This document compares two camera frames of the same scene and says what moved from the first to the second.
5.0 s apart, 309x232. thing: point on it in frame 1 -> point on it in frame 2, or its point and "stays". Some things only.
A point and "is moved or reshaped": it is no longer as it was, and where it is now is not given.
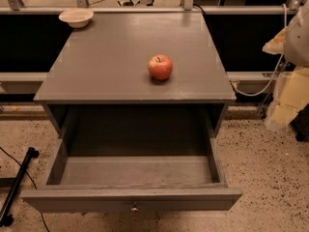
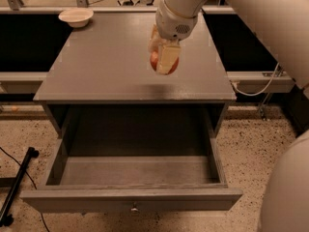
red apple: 159,67 is moved or reshaped
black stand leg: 7,219 stays
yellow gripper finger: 277,44 -> 170,25
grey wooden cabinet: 98,83 stays
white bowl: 76,17 stays
